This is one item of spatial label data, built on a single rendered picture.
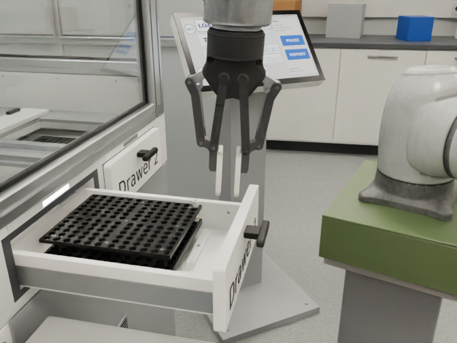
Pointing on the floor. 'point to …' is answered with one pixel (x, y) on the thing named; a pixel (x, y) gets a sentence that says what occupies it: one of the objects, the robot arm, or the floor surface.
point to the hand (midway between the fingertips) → (228, 171)
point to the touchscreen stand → (247, 315)
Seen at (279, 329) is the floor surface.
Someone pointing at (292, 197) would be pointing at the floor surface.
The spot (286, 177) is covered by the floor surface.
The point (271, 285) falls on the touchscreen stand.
